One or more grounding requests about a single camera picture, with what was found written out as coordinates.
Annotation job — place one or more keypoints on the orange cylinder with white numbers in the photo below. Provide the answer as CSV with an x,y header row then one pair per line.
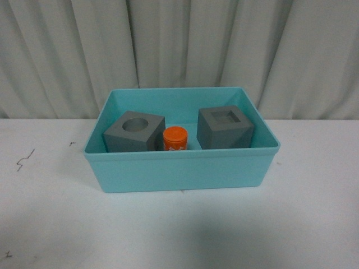
x,y
175,138

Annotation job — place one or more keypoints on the gray cube with round hole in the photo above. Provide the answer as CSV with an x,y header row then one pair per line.
x,y
135,132

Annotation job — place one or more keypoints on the gray cube with square hole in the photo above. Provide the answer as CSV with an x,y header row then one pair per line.
x,y
224,127

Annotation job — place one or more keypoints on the light blue plastic box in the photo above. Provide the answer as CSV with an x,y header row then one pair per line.
x,y
193,168

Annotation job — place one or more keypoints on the white pleated curtain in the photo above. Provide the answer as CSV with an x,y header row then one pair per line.
x,y
295,59

